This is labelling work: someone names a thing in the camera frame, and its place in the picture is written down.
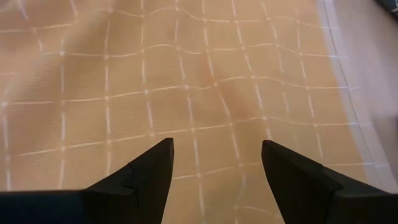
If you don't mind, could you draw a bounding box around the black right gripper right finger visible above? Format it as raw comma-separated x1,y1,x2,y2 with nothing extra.
262,139,398,224

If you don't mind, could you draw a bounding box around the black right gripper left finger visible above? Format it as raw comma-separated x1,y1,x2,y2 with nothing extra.
0,138,174,224

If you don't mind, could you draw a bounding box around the orange checked towel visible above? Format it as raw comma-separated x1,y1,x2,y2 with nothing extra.
0,0,396,224

